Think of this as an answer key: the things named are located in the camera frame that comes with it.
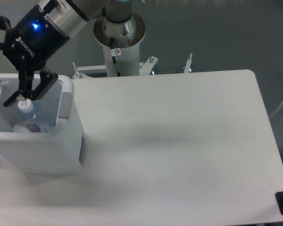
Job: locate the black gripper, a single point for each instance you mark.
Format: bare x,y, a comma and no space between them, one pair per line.
28,46

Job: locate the clear crushed plastic bottle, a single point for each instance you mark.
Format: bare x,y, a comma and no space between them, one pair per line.
32,115

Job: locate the white plastic bag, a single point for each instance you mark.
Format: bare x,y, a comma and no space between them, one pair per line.
20,129

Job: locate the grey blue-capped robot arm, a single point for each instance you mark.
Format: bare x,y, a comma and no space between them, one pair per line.
119,25

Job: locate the white open trash can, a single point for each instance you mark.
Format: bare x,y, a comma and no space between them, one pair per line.
43,136

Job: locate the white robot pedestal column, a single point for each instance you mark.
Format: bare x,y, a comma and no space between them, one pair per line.
122,62

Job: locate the white pedestal base frame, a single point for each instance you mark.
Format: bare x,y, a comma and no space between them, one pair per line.
146,68

